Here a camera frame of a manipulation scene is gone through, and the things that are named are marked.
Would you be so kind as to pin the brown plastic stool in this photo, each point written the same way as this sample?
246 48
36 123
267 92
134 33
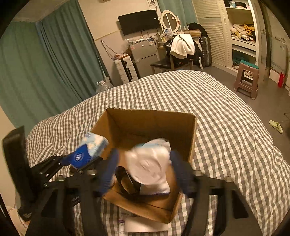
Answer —
247 78

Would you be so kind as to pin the green curtain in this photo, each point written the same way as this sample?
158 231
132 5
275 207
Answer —
49 66
184 9

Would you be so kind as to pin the white louvred wardrobe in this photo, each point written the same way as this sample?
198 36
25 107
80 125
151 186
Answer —
218 19

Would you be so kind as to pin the blue tissue pack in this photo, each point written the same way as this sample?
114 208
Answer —
91 147

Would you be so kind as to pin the black wall television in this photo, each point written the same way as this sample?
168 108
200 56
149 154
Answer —
139 21

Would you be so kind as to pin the silver mini fridge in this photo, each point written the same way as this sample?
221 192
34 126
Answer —
144 54

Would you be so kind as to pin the white plastic bottle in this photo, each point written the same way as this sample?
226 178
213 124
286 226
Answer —
147 164

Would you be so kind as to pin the white suitcase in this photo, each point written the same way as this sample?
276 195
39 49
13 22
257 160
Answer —
125 68

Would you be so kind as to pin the green curtain left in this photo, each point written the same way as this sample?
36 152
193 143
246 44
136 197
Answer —
49 66

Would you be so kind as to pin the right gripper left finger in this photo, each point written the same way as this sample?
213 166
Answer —
53 213

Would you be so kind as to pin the clear water jug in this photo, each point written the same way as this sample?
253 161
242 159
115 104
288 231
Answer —
103 86

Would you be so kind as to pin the grey checkered duvet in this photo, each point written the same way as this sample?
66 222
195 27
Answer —
231 139

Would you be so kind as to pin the green slipper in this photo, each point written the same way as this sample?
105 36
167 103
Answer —
276 125

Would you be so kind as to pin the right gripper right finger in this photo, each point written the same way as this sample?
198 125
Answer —
233 214

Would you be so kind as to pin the black chair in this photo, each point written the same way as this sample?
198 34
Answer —
170 62

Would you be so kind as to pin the white towel on chair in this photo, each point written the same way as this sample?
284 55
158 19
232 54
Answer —
182 46

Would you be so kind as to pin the oval white vanity mirror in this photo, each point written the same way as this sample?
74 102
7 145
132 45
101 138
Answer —
169 21

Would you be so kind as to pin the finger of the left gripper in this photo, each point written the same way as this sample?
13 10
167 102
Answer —
91 165
45 170

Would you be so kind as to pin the red fire extinguisher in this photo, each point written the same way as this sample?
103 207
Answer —
281 80

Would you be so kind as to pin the black round object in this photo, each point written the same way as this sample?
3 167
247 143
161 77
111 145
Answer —
128 185

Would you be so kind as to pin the open cardboard box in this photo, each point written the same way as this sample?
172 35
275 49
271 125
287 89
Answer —
144 140

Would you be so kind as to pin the green curtain centre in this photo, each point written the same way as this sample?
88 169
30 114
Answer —
184 9

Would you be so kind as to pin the dark suitcase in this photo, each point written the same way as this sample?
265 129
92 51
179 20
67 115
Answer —
206 51

